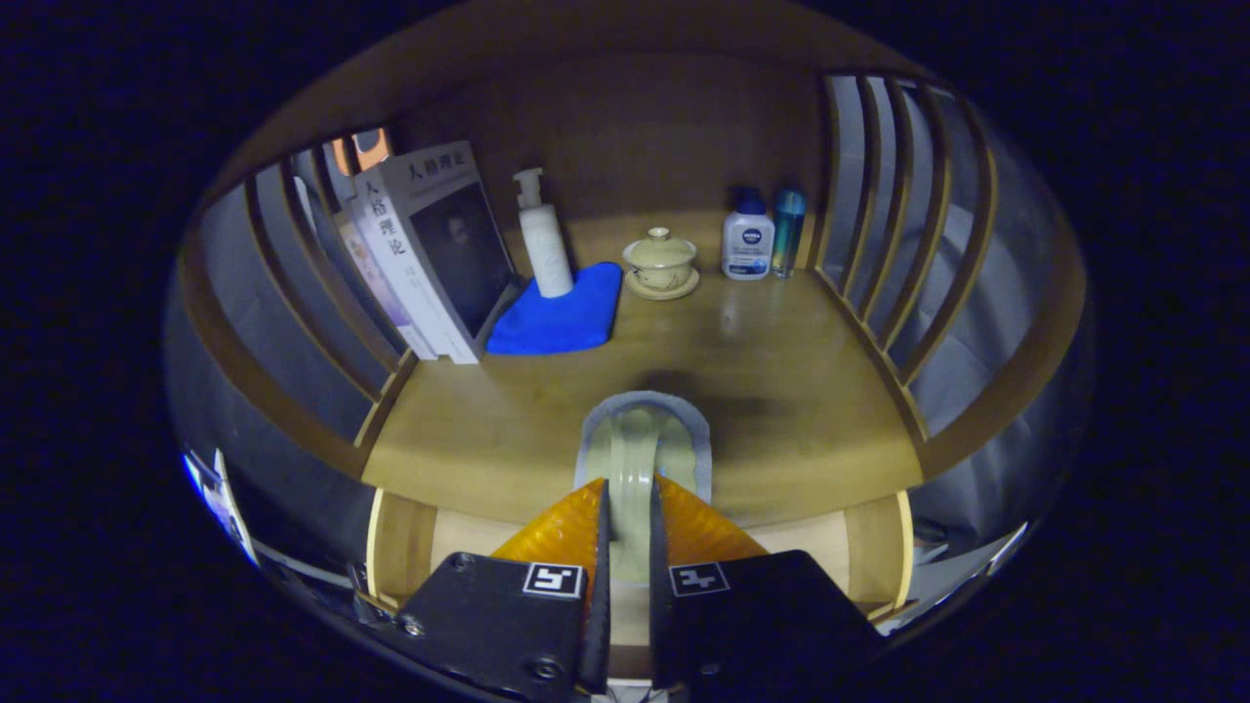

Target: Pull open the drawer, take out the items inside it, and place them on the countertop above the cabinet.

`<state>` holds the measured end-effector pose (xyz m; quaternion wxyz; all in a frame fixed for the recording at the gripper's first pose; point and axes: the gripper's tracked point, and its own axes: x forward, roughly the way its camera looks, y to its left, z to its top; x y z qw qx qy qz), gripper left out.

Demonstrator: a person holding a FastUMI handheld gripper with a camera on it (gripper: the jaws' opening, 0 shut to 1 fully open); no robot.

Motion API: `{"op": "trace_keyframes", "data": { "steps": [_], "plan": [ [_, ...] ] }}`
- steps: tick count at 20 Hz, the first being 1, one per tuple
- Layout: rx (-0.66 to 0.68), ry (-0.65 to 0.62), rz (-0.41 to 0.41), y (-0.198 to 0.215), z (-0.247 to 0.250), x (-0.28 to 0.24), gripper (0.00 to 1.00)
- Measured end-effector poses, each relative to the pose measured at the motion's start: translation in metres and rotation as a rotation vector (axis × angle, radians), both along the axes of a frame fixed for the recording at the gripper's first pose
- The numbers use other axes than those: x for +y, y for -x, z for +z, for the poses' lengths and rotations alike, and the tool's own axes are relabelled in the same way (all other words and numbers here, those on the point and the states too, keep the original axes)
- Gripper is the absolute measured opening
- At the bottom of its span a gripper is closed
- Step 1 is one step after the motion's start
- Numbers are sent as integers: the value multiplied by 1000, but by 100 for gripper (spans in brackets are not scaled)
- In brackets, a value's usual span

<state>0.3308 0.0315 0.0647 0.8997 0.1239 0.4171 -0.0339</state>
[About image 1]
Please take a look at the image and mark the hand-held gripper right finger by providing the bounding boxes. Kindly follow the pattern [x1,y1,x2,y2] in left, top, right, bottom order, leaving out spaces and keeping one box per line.
[649,476,885,694]

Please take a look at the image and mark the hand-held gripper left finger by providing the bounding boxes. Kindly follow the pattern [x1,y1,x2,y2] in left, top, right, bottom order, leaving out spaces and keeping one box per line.
[396,478,611,699]

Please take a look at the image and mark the green handled sponge scrubber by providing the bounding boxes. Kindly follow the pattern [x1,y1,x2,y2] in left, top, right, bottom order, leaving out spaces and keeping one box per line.
[574,391,714,587]

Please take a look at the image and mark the wooden drawer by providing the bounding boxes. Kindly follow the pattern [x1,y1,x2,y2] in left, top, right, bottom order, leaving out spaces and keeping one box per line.
[366,488,914,675]

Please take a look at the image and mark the wooden countertop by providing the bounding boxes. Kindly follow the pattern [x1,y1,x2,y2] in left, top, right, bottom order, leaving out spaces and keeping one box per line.
[361,210,924,528]

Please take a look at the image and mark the wooden cabinet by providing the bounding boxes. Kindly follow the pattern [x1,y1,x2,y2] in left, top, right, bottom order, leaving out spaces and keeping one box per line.
[176,0,1090,636]

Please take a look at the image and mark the blue folded cloth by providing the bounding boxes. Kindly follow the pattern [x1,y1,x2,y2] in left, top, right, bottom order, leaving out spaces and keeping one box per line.
[485,261,624,356]

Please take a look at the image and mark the beige lidded teacup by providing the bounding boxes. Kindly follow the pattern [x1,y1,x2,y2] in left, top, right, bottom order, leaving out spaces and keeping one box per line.
[622,227,701,301]

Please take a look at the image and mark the white pump bottle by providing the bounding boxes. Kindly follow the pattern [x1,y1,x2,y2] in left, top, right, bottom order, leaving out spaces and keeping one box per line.
[513,167,575,299]

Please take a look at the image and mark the white book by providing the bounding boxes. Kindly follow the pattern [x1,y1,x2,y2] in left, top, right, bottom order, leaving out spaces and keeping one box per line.
[354,140,519,365]

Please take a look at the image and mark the white lotion bottle blue cap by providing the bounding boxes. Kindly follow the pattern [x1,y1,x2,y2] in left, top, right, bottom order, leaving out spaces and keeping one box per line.
[721,187,775,281]

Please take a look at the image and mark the thin purple book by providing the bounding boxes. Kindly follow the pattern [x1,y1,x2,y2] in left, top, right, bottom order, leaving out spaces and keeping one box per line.
[332,210,438,360]

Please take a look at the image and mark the teal bottle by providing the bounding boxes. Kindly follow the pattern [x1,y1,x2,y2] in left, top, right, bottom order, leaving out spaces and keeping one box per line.
[770,188,808,279]

